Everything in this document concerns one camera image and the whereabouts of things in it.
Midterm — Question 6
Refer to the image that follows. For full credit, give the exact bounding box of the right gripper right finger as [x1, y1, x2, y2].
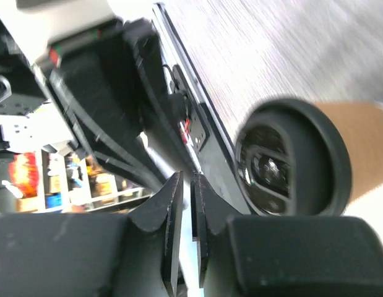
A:
[191, 174, 383, 296]

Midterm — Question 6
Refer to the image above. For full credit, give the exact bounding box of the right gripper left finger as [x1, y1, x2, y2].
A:
[0, 173, 183, 296]

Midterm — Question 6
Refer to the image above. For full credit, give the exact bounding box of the black coffee cup lid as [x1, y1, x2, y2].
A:
[234, 98, 352, 216]

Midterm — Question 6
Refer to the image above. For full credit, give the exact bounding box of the brown paper coffee cup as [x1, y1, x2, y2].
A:
[316, 102, 383, 202]

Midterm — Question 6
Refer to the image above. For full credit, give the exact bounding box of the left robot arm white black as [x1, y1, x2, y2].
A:
[0, 1, 195, 191]

